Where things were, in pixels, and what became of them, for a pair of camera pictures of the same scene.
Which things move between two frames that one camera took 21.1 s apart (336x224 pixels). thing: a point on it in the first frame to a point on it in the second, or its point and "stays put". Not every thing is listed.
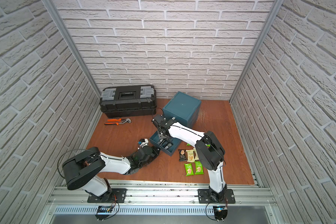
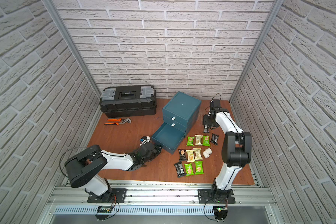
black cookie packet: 183,156 stays put
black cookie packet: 168,145 to 179,169
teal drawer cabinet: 185,108 stays put
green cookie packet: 189,169 stays put
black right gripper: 160,136 to 206,120
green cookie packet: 199,168 stays put
